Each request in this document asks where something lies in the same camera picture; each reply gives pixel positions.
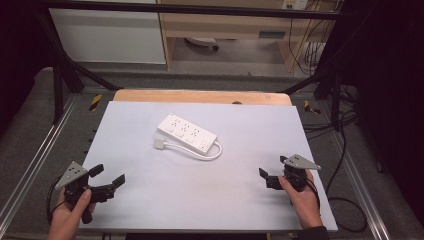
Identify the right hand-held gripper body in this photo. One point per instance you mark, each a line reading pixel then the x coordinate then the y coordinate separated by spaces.
pixel 298 163

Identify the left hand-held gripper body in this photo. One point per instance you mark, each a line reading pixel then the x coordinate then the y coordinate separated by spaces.
pixel 71 175

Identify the white power strip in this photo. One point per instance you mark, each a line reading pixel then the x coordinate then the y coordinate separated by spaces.
pixel 186 132

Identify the person's right hand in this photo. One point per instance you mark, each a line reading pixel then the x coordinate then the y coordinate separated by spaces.
pixel 305 203

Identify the person's left hand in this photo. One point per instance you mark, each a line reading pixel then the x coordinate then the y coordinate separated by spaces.
pixel 68 220

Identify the black and yellow tape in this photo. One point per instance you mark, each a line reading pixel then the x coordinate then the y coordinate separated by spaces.
pixel 310 107
pixel 95 102

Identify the white work board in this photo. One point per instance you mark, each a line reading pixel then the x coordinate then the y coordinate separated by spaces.
pixel 200 196

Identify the person's dark sleeve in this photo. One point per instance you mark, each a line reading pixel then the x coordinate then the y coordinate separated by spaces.
pixel 313 233

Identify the wooden table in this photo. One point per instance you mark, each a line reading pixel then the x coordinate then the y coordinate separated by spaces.
pixel 200 96

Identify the black curtain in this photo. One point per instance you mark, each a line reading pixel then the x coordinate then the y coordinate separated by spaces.
pixel 390 100
pixel 16 50

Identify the white cabinet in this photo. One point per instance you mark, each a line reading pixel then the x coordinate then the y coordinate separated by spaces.
pixel 106 36

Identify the chair base with caster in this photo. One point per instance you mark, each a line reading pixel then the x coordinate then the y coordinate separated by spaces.
pixel 201 41

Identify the light wooden desk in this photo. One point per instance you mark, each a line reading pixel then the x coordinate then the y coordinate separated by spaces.
pixel 226 25

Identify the aluminium rail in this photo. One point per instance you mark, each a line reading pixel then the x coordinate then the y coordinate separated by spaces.
pixel 36 156
pixel 360 186

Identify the white wall outlet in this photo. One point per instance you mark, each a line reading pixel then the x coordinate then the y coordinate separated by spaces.
pixel 295 4

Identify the black metal frame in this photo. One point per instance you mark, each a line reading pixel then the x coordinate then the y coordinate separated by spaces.
pixel 200 10

